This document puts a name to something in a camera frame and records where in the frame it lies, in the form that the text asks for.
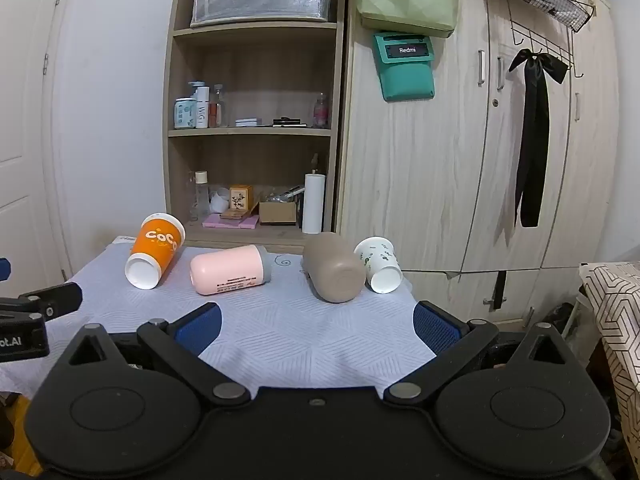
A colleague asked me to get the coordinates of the teal pouch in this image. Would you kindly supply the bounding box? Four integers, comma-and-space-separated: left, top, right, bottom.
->
372, 31, 436, 104

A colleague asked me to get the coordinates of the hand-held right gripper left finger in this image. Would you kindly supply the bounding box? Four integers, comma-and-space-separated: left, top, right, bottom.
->
66, 302, 252, 408

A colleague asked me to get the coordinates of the wooden box floral print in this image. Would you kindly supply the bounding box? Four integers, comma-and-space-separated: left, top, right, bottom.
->
229, 185, 255, 211

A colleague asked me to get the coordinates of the black white patterned cloth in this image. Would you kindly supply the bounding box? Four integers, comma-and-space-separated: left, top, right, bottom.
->
579, 261, 640, 443

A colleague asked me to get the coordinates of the green label bottle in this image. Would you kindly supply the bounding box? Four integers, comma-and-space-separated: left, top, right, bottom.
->
174, 97, 197, 130

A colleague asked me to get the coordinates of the black ribbon bow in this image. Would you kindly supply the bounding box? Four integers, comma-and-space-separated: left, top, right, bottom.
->
508, 49, 570, 229

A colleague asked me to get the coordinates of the wooden open shelf unit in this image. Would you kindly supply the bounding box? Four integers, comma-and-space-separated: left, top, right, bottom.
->
162, 0, 348, 249

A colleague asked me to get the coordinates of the pale blue tablecloth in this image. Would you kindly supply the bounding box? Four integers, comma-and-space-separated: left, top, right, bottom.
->
0, 235, 473, 397

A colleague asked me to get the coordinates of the white door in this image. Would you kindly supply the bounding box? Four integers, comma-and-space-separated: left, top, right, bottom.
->
0, 0, 77, 288

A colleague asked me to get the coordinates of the brown ceramic cup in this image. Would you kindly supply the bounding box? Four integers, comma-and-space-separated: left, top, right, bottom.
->
302, 232, 367, 304

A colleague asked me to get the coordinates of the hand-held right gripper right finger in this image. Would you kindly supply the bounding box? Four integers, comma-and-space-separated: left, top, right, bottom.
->
383, 300, 574, 407

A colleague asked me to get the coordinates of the clear bottle reddish liquid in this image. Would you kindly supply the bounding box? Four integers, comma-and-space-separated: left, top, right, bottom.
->
209, 84, 225, 128

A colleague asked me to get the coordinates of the white pump bottle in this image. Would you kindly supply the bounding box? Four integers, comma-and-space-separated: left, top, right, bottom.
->
188, 81, 210, 129

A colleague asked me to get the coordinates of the orange paper cup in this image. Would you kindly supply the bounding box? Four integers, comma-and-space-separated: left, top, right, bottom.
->
124, 212, 186, 290

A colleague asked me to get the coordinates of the clear bottle cream cap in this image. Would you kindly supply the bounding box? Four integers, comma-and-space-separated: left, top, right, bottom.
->
194, 170, 211, 221

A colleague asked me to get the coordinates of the brown cardboard box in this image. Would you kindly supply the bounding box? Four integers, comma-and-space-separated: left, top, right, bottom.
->
258, 201, 298, 225

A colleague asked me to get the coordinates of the green fabric bag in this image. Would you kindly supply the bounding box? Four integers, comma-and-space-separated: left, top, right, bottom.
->
355, 0, 460, 39

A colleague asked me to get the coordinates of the pink flat box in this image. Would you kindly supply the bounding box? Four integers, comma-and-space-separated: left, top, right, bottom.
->
202, 213, 260, 231

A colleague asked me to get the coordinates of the white floral paper cup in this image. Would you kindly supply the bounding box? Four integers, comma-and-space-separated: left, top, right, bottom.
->
353, 236, 404, 295

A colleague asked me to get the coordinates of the pink plastic cup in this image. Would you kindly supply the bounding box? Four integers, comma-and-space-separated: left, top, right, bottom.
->
189, 244, 272, 296

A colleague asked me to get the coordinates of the white paper towel roll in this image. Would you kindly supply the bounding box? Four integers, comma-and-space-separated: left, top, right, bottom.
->
302, 153, 326, 235

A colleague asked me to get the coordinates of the black hanging strap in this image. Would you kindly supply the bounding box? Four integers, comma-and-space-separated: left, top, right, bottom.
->
492, 270, 509, 312

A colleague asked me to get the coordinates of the pink small bottle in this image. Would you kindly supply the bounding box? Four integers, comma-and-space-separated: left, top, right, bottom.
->
313, 92, 330, 129

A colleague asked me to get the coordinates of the light wooden wardrobe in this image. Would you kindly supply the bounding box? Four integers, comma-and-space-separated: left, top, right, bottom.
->
334, 0, 627, 332

